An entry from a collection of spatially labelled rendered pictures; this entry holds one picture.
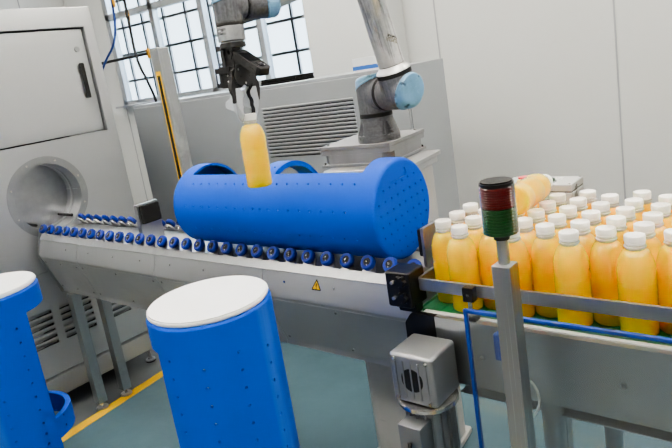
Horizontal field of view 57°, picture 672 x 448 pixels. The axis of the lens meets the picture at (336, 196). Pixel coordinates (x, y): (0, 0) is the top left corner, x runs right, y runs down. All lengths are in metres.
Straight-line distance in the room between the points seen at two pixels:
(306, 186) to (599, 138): 2.85
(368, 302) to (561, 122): 2.85
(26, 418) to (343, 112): 2.21
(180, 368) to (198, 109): 2.92
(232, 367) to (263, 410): 0.13
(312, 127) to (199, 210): 1.60
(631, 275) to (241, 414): 0.84
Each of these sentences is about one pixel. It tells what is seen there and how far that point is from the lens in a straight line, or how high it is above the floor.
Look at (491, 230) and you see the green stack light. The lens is 1.14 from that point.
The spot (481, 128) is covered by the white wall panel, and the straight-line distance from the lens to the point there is 4.50.
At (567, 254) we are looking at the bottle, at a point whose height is 1.06.
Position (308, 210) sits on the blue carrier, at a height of 1.12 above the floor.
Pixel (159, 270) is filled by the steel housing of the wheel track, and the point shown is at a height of 0.85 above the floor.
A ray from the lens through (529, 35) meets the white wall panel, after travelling 4.34.
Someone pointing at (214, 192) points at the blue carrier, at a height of 1.16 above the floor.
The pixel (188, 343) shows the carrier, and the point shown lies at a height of 0.99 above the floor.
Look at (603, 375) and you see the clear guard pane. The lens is 1.32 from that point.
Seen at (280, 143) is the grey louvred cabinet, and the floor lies 1.10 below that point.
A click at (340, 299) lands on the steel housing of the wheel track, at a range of 1.78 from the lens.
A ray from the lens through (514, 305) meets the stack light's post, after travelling 1.20.
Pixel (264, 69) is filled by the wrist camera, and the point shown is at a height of 1.52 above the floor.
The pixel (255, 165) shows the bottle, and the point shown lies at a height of 1.27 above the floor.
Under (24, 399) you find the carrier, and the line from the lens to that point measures 2.04.
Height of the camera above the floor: 1.50
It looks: 12 degrees down
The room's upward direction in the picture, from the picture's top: 9 degrees counter-clockwise
